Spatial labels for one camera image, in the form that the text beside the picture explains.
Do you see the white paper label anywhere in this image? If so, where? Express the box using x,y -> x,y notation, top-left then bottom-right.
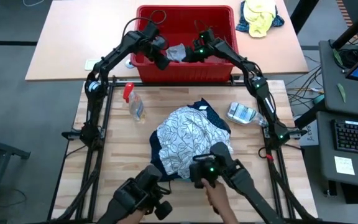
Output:
300,121 -> 320,147

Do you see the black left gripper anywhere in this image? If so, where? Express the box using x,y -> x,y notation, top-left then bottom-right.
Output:
141,22 -> 171,71

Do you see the light grey garment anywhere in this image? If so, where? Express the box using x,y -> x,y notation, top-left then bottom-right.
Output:
165,43 -> 186,63

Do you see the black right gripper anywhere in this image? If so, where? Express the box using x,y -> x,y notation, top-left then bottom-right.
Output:
183,29 -> 218,63

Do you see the white leaf print garment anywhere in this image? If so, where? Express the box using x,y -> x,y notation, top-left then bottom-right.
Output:
157,105 -> 234,180

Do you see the white cable on floor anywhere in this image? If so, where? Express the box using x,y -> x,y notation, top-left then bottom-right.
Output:
21,0 -> 47,8

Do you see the green leaf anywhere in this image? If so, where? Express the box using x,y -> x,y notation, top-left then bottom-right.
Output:
332,47 -> 343,67
336,82 -> 347,104

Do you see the navy patterned garment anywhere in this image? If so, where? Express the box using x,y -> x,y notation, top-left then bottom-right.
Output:
149,98 -> 232,183

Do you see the large red plastic laundry bin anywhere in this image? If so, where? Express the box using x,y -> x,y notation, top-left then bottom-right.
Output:
129,4 -> 239,83

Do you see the Windex spray bottle red trigger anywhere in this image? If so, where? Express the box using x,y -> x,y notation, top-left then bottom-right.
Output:
122,82 -> 145,122

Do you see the yellow cloth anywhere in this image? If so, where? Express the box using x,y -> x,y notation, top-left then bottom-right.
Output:
242,0 -> 277,39

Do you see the black keyboard blue backlight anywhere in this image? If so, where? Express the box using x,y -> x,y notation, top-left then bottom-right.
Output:
331,118 -> 358,157

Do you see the white sticky note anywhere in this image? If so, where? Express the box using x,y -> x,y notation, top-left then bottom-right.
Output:
334,156 -> 356,176

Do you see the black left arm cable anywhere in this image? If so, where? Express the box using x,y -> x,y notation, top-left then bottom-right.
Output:
121,9 -> 167,41

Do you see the black aluminium table frame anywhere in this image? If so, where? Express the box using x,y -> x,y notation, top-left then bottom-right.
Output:
46,74 -> 318,224

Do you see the grey desk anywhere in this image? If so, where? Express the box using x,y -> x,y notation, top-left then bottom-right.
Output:
318,39 -> 358,119
316,110 -> 358,191

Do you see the clear spray bottle green nozzle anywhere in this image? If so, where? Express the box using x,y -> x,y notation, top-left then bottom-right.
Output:
226,101 -> 269,128

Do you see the black coiled cable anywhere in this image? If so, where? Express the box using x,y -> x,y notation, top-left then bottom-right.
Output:
337,47 -> 358,68

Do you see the beige side table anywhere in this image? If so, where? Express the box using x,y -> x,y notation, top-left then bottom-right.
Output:
24,0 -> 310,82

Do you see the black diagonal pole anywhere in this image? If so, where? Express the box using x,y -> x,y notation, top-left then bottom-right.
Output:
290,0 -> 320,36
331,1 -> 358,50

